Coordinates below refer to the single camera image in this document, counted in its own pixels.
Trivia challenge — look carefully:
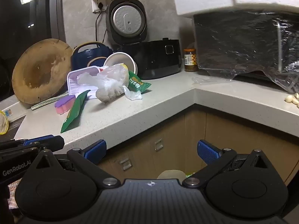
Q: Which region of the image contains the purple and pink sponge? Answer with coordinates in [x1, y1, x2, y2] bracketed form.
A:
[54, 94, 76, 115]

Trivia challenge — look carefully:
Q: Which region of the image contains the black power cable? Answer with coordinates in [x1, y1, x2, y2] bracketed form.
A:
[95, 3, 108, 43]

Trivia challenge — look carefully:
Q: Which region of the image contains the black appliance in plastic wrap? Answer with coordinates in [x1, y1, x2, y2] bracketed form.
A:
[193, 3, 299, 94]

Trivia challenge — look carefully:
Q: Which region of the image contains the sauce jar with yellow label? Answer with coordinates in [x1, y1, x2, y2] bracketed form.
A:
[183, 49, 199, 72]

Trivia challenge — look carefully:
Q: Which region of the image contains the white wall socket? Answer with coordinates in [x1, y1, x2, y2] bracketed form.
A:
[91, 0, 112, 14]

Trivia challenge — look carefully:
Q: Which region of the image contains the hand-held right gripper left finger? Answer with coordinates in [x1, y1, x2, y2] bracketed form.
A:
[30, 139, 121, 188]

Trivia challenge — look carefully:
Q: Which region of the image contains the round wooden cutting board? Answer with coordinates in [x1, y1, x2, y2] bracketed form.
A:
[12, 38, 74, 104]

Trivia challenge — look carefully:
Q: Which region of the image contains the yellow round scrubber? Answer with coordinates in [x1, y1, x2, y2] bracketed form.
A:
[0, 110, 9, 135]

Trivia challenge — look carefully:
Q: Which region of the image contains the clear plastic bag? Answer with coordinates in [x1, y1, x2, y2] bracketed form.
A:
[96, 63, 143, 103]

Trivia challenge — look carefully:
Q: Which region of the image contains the steel sink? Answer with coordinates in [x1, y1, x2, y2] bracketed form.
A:
[0, 115, 27, 141]

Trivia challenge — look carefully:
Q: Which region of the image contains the navy blue electric pot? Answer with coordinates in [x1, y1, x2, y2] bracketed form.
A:
[71, 41, 114, 71]

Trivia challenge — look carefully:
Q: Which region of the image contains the green striped straws bundle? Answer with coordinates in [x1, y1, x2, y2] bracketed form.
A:
[31, 93, 69, 111]

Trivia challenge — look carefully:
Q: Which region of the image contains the white crumpled paper towel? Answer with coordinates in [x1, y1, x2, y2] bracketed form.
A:
[77, 72, 100, 87]

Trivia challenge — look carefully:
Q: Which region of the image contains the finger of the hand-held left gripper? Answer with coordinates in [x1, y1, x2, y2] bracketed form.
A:
[0, 135, 55, 147]
[23, 136, 65, 154]

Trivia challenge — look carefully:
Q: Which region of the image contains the black rice cooker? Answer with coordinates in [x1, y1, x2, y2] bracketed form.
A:
[106, 0, 183, 80]

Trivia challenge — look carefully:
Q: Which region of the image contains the green snack packet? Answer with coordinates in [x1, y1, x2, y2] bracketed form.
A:
[127, 71, 152, 95]
[60, 90, 91, 134]

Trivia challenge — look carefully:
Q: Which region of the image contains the white plastic tray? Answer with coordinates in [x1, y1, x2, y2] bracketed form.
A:
[67, 66, 101, 99]

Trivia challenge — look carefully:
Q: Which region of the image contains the pile of garlic cloves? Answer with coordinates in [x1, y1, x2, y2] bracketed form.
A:
[284, 93, 299, 109]

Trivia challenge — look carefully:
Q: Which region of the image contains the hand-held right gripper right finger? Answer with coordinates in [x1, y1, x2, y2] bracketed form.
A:
[182, 139, 272, 188]

